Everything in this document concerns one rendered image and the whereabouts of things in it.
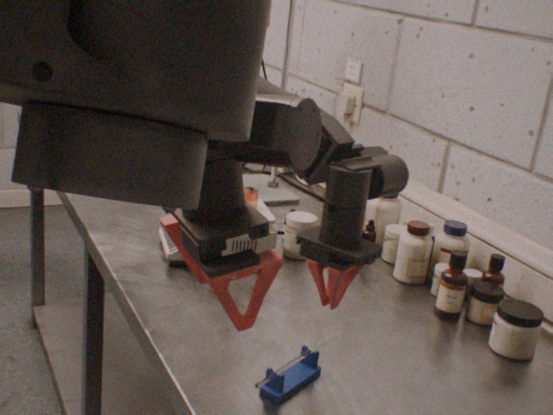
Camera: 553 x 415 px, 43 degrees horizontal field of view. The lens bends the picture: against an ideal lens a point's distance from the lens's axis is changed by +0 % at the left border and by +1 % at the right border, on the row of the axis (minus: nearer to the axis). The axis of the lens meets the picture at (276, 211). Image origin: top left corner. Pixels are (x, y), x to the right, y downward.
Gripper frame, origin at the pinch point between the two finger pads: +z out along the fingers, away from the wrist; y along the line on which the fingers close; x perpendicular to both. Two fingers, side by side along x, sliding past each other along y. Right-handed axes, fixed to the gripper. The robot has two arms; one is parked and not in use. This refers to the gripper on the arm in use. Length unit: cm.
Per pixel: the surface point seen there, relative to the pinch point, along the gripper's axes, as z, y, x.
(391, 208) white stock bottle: -0.3, 14.4, -44.3
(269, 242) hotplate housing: 4.7, 25.9, -20.1
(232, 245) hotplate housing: 5.2, 30.0, -14.6
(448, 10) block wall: -38, 17, -60
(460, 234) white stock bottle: -0.9, -1.8, -40.0
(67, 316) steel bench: 75, 131, -56
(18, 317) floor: 84, 154, -53
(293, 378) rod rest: 8.7, -0.5, 7.8
